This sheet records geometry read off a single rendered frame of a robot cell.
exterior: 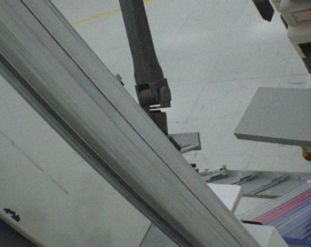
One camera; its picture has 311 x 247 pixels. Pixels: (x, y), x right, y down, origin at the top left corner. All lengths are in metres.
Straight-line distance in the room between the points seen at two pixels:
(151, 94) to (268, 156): 1.36
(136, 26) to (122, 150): 0.92
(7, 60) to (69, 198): 0.20
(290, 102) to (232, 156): 0.92
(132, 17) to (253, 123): 0.75
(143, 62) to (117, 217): 0.75
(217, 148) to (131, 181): 2.39
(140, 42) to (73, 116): 0.93
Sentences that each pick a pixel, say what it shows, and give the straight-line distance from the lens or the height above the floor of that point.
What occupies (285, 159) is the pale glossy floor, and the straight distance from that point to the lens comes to 2.41.
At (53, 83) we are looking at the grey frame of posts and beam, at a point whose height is 1.64.
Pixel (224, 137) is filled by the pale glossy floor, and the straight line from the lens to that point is 2.73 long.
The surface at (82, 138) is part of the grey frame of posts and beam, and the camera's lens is 0.29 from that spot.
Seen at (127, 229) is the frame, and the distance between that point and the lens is 0.50.
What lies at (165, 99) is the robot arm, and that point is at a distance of 1.20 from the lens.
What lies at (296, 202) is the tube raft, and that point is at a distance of 1.04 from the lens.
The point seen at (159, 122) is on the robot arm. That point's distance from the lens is 1.21.
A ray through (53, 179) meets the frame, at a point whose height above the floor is 1.53.
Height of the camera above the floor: 1.74
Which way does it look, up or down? 34 degrees down
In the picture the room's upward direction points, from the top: 40 degrees counter-clockwise
